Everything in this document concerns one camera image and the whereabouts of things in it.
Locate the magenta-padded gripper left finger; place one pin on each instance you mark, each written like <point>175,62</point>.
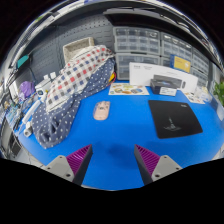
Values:
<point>68,168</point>

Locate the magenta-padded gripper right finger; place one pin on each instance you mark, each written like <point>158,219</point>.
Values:
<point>160,168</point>

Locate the pink transparent computer mouse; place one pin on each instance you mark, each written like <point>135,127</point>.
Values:
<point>101,110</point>

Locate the black mouse pad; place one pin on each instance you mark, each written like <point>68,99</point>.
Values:
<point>175,118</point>

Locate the navy polka dot cloth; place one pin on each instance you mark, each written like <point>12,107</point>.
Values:
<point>63,120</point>

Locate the white power strip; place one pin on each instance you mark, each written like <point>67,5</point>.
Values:
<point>31,115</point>

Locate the colourful sticker sheet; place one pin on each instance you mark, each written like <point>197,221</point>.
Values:
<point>128,89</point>
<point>193,98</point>

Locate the small white box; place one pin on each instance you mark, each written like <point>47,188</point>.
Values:
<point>42,88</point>

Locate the small dark labelled box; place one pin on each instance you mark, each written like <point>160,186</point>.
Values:
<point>165,83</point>

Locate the white plastic packet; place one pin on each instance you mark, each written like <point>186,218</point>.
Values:
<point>204,94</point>

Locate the purple figure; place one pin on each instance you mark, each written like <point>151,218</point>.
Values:
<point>26,89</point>

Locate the long white keyboard box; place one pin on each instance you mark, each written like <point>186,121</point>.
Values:
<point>143,75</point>

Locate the green potted plant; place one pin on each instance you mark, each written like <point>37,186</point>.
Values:
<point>219,91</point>

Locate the yellow and red tool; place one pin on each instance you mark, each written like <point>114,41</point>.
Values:
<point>112,77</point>

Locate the yellow and blue box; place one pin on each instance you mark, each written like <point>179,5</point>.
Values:
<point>181,63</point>

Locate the white woven basket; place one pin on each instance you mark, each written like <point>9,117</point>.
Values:
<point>75,46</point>

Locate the white wall plug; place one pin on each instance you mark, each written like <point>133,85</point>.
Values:
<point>46,77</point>
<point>53,75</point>

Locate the dark wall shelf unit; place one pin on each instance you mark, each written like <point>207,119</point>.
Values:
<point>143,18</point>

